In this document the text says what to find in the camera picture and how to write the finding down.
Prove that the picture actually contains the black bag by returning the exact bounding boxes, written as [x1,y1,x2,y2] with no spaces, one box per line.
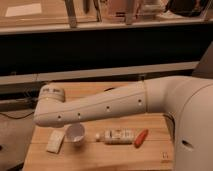
[165,0,209,17]

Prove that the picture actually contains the metal table leg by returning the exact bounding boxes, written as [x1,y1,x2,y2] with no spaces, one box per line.
[65,0,77,28]

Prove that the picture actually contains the orange carrot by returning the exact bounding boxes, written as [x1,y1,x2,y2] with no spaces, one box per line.
[134,129,149,148]

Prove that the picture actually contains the white paper sheet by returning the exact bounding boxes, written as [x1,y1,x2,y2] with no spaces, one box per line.
[5,3,42,17]

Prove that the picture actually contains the black cable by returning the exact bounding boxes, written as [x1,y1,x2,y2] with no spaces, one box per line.
[0,109,36,121]

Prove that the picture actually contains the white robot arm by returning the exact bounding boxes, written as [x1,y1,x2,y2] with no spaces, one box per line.
[34,76,213,171]

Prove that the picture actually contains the white paper cup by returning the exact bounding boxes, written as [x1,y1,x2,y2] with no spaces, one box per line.
[66,123,85,147]

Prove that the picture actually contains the white sponge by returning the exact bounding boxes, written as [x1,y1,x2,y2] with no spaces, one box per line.
[46,130,65,153]

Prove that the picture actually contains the clear plastic bottle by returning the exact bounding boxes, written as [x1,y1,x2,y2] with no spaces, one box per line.
[95,129,134,145]

